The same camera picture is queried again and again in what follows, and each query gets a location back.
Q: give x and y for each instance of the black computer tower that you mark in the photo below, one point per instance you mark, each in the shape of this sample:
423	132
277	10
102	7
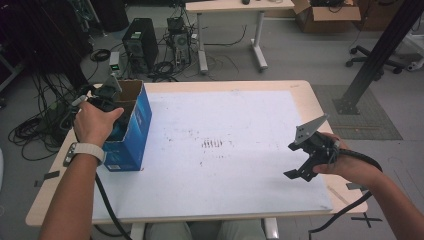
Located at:
140	43

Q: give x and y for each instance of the grey floor mat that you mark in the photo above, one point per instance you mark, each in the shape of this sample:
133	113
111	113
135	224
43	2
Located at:
366	126

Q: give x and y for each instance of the white plastic object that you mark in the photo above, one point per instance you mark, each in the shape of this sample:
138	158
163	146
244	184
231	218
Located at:
416	65

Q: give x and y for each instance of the grey tape strip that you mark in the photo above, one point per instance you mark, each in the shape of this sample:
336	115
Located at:
355	186
50	176

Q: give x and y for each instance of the small white power unit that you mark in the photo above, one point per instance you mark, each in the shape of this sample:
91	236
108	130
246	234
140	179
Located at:
115	63

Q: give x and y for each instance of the black computer mouse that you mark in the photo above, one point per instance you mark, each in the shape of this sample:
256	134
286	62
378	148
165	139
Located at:
246	1

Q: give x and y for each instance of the white desk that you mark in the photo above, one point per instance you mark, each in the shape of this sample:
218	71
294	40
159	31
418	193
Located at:
233	6

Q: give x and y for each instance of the white table leg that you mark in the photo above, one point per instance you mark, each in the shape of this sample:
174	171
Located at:
271	230
138	232

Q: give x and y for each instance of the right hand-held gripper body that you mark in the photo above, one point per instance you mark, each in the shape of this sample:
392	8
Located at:
316	146

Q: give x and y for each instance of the open brown cardboard box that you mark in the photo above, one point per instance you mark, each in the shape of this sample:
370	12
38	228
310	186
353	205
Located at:
326	18

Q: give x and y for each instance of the person's right hand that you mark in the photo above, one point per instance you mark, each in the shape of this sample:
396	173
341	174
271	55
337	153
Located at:
353	165

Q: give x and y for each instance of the black metal stand post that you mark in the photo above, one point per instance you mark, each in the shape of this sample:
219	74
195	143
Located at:
380	53

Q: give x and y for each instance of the black bin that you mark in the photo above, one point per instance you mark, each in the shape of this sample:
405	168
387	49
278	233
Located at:
110	15

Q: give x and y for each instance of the black office chair base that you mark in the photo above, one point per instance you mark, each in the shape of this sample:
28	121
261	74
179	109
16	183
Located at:
366	53

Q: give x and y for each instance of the blue cardboard box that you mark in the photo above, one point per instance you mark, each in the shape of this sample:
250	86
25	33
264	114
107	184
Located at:
133	140

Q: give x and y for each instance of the white table mat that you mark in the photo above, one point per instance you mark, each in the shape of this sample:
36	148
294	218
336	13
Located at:
216	186

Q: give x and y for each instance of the person's left hand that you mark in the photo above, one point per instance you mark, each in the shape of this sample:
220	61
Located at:
93	126

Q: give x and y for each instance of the open computer case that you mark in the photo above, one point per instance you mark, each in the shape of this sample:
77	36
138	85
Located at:
180	43

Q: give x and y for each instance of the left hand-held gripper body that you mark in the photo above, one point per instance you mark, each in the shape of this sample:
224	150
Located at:
105	95

